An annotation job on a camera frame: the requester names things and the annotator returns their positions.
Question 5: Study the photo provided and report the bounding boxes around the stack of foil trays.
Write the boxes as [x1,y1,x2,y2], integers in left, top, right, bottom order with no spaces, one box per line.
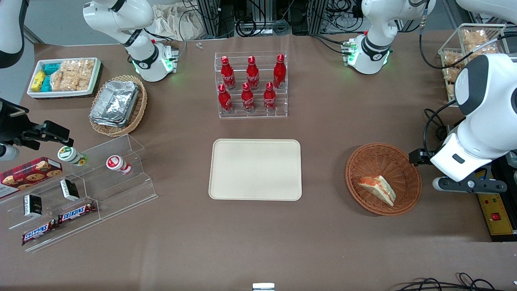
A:
[89,80,140,128]

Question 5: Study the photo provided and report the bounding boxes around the black base cables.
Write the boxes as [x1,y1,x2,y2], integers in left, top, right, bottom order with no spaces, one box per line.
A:
[310,34,353,56]

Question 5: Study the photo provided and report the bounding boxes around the white cloth bag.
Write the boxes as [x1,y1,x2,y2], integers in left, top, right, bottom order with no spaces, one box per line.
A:
[151,2,203,41]

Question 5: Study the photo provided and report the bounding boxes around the triangle sandwich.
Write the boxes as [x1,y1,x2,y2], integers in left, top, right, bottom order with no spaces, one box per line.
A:
[357,175,397,207]

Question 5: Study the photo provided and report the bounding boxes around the beige plastic tray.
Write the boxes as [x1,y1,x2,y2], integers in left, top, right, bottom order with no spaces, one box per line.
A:
[208,139,303,201]

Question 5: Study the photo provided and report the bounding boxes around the black looped cable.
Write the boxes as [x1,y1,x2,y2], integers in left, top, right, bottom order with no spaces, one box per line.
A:
[422,99,458,155]

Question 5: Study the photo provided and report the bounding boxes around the Snickers bar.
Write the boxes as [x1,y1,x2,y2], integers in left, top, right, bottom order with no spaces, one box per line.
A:
[57,201,98,224]
[21,220,59,247]

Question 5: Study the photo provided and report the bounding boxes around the clear acrylic stepped display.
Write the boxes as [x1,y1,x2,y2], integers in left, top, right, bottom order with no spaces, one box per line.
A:
[0,134,159,253]

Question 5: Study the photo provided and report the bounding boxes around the green-capped yogurt bottle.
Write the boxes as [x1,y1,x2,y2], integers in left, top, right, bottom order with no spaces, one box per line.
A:
[57,146,89,167]

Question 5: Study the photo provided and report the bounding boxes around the small black snack box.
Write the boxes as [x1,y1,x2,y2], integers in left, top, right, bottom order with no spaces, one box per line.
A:
[23,194,44,218]
[59,179,80,202]

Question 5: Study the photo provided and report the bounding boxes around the dark tray under bin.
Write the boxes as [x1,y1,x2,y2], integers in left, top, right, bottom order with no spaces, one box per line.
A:
[30,63,104,101]

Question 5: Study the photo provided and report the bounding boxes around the yellow emergency stop box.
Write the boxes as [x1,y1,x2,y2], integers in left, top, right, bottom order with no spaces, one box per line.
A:
[476,168,517,242]

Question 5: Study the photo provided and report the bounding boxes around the red-capped yogurt bottle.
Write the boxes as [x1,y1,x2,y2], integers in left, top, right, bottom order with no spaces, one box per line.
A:
[106,155,132,175]

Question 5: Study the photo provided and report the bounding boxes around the red cola bottle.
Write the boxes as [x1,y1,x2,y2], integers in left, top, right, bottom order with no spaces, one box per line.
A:
[246,56,260,91]
[273,54,287,89]
[218,84,233,114]
[221,56,236,91]
[241,82,256,113]
[263,82,277,112]

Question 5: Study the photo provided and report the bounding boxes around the black cable bundle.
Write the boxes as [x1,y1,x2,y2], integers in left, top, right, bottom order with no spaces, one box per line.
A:
[398,272,513,291]

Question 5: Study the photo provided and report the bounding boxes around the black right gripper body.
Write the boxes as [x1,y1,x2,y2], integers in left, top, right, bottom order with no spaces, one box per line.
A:
[0,98,42,148]

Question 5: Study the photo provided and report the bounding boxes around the grey coiled cable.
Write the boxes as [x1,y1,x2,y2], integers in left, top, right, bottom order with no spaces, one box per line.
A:
[272,19,292,36]

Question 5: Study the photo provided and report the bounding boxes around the light oval wicker basket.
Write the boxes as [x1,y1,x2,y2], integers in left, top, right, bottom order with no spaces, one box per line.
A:
[88,75,148,137]

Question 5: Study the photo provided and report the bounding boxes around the red cookie box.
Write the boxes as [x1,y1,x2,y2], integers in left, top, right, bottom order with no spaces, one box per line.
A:
[0,157,63,199]

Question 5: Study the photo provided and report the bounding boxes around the brown wicker basket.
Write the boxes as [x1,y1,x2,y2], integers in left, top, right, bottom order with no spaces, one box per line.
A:
[345,142,423,217]

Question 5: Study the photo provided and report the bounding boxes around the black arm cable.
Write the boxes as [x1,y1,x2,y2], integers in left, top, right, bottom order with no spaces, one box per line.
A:
[418,24,517,70]

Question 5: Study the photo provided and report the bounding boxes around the clear bag of rice crackers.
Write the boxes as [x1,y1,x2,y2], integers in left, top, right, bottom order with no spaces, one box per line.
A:
[73,59,96,91]
[50,61,78,92]

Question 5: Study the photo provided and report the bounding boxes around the yellow snack packet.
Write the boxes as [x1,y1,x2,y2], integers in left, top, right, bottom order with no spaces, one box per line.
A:
[31,71,47,92]

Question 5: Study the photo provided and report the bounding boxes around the clear acrylic bottle rack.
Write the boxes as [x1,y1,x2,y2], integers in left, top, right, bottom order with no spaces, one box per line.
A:
[214,51,288,119]

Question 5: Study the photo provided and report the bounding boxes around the white plastic snack bin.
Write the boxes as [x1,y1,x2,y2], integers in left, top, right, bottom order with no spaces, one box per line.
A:
[27,57,102,99]

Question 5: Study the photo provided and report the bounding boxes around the black coiled cable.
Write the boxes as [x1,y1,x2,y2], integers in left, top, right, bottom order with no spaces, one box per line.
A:
[235,15,268,38]

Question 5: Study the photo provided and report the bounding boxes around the white wire shelf rack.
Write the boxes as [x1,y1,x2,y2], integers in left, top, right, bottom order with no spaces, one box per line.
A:
[438,23,517,108]

